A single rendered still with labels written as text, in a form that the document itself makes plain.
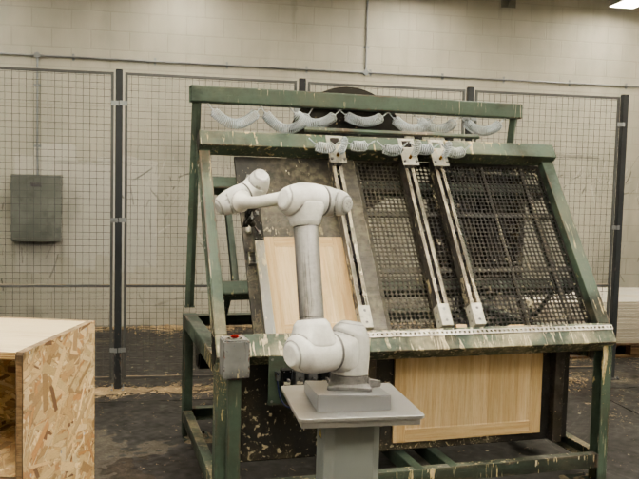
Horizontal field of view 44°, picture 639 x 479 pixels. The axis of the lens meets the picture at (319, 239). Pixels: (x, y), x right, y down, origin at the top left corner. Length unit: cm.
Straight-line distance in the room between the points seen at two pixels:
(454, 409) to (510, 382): 37
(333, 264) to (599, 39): 675
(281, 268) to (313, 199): 99
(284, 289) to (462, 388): 117
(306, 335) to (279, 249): 112
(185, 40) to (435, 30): 284
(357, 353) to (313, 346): 22
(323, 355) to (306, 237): 47
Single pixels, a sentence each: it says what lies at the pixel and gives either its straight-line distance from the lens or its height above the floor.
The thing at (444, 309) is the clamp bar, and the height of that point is 100.
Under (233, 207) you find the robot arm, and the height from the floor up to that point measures 152.
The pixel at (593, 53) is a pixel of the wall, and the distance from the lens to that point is 1026.
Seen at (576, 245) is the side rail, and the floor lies 131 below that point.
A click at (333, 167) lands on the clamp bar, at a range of 443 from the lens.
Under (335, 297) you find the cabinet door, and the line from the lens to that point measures 406.
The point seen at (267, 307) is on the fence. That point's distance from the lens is 392.
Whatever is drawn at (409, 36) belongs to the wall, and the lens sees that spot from 936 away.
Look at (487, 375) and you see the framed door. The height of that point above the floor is 59.
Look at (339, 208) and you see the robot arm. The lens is 321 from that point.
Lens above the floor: 164
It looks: 4 degrees down
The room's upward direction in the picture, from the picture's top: 1 degrees clockwise
